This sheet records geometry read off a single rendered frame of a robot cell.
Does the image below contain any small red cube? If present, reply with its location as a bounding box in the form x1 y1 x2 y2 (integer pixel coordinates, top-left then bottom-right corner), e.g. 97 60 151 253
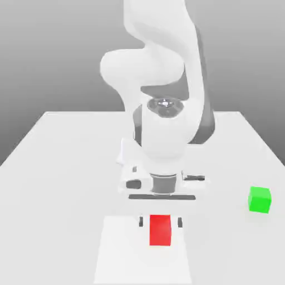
149 214 173 247

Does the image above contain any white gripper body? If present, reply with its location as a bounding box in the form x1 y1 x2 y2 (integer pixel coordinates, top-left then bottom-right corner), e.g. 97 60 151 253
126 193 198 216

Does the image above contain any small green cube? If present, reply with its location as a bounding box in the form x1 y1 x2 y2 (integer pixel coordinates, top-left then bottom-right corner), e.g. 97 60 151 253
247 186 273 214

